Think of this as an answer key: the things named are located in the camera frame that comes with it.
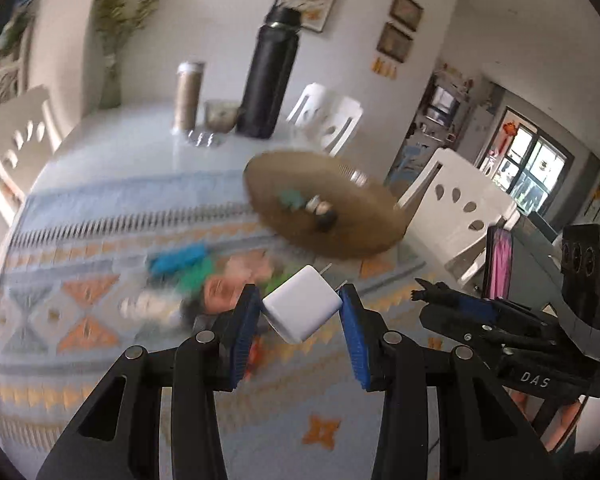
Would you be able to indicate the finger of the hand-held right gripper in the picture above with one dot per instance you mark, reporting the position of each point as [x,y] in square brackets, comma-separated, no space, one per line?
[470,332]
[475,307]

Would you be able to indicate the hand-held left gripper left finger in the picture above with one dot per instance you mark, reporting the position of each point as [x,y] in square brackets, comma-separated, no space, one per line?
[242,340]

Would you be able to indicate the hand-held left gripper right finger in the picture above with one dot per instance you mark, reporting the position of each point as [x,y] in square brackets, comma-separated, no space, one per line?
[356,345]

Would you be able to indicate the white charger cube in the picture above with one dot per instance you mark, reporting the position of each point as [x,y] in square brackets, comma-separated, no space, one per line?
[302,305]

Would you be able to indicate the green spiky toy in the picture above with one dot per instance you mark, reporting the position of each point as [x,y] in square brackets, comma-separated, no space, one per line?
[197,280]

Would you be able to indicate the gold ribbed bowl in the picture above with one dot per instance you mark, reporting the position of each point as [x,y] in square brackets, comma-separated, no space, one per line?
[330,195]

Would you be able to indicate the person's right hand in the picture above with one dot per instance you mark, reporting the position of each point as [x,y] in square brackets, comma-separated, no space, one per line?
[560,425]

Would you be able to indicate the phone with pink screen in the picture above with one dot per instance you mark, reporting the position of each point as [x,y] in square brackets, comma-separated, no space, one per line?
[500,262]

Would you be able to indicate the small white object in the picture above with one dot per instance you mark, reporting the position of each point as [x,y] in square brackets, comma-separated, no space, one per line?
[150,310]

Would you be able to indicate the white plastic chair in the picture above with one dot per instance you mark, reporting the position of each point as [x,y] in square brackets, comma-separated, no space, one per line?
[460,210]
[15,145]
[325,115]

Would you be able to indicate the blue rectangular box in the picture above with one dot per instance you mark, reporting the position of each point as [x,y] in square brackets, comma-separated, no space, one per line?
[177,259]

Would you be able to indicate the patterned table mat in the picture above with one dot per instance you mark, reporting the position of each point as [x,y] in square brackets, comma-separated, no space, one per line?
[130,360]

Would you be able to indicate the window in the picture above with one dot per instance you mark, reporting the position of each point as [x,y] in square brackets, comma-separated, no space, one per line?
[537,165]

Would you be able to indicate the small dark round object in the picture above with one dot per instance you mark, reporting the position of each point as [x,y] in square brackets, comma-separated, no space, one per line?
[325,217]

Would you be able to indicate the teal small object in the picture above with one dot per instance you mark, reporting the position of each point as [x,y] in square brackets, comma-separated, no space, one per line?
[290,199]

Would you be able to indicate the foil blister pack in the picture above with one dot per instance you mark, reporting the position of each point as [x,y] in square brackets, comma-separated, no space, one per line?
[203,137]

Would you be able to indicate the small glass bowl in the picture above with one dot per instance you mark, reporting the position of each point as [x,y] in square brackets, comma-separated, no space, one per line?
[221,116]

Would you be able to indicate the grey cylindrical canister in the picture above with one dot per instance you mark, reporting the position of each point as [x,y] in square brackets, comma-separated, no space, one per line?
[187,95]

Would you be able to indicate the black water bottle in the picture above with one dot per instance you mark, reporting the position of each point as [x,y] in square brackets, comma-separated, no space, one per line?
[267,75]

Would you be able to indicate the glass vase with flowers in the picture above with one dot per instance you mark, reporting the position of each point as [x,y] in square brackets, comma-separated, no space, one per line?
[112,35]

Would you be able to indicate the orange wall stickers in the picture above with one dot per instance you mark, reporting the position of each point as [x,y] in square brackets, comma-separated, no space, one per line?
[385,67]

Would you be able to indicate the framed wall picture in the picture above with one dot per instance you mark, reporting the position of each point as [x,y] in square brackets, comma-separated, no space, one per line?
[406,10]
[395,42]

